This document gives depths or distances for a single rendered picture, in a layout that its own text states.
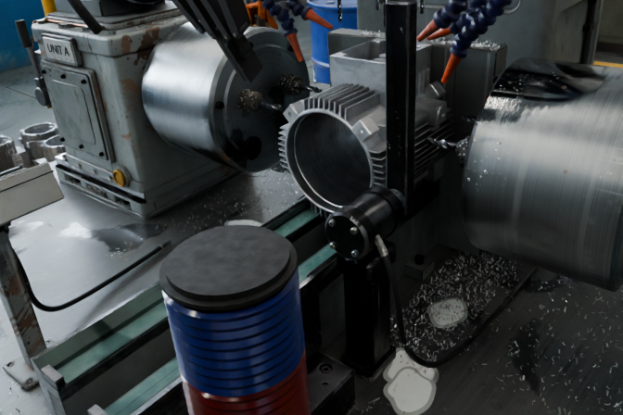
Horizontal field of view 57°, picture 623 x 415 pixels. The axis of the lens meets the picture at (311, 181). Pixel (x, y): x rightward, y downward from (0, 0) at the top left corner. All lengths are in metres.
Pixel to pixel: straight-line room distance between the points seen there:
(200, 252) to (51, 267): 0.87
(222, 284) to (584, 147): 0.47
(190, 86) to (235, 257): 0.72
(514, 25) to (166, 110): 0.58
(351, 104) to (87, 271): 0.55
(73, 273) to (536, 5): 0.86
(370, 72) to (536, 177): 0.29
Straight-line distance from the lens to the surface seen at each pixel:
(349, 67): 0.84
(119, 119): 1.13
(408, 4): 0.64
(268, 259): 0.25
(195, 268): 0.25
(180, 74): 0.98
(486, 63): 0.87
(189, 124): 0.97
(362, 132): 0.76
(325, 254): 0.79
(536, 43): 0.97
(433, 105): 0.85
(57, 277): 1.09
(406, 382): 0.78
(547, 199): 0.65
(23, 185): 0.78
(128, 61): 1.09
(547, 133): 0.65
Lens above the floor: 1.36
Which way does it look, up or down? 26 degrees down
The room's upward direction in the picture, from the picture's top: 4 degrees counter-clockwise
